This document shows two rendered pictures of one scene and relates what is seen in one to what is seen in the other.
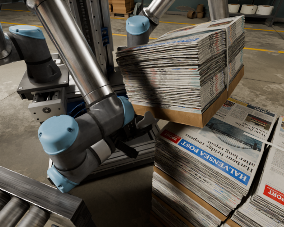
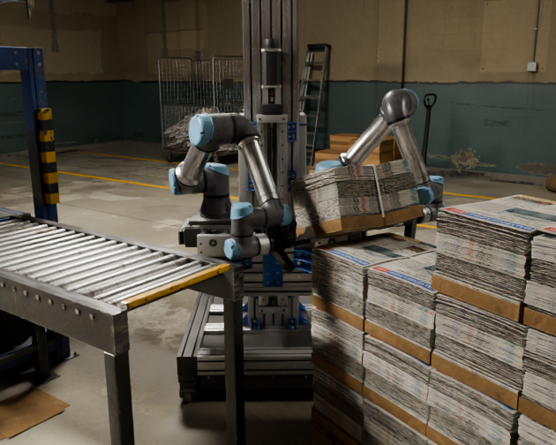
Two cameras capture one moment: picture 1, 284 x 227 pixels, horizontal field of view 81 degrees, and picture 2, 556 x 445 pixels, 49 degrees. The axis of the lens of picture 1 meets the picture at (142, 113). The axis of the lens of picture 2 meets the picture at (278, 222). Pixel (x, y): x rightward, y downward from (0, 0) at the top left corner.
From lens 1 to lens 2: 177 cm
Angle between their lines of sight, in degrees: 31
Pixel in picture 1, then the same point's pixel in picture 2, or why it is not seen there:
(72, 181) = (240, 247)
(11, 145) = not seen: hidden behind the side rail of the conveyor
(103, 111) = (270, 207)
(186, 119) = (333, 226)
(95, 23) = (281, 165)
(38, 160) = (152, 366)
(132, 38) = not seen: hidden behind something
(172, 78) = (325, 194)
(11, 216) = (196, 265)
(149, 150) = not seen: hidden behind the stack
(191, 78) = (334, 192)
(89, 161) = (253, 242)
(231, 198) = (358, 286)
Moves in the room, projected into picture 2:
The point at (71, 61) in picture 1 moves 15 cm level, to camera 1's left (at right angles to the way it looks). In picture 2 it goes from (256, 176) to (217, 174)
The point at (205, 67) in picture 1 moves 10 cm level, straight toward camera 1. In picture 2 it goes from (345, 185) to (328, 190)
